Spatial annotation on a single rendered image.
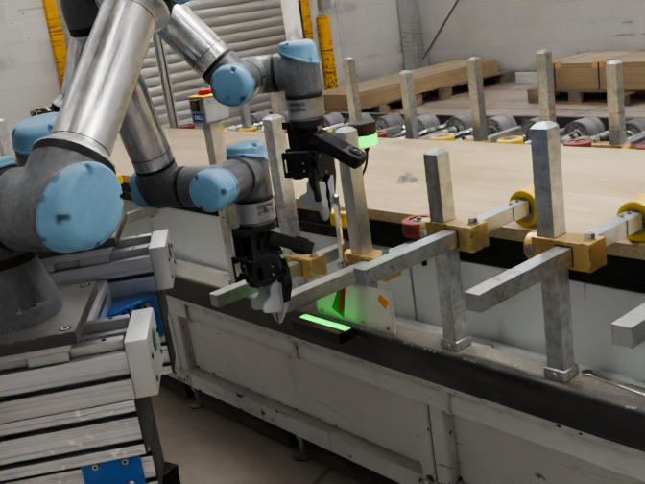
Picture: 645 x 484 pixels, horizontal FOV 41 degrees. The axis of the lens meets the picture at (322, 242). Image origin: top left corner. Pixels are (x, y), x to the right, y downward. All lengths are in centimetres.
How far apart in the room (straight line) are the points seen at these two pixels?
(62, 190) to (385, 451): 158
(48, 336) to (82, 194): 21
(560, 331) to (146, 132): 81
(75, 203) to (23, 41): 849
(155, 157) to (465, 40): 1019
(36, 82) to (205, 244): 693
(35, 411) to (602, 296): 107
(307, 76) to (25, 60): 800
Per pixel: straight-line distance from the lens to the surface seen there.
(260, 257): 164
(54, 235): 116
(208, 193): 150
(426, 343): 182
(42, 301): 129
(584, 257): 149
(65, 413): 132
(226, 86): 158
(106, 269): 175
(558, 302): 156
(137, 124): 154
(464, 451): 229
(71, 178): 114
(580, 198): 203
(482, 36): 1143
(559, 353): 161
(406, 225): 194
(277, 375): 281
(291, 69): 170
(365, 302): 191
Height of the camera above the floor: 143
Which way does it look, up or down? 16 degrees down
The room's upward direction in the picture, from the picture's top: 8 degrees counter-clockwise
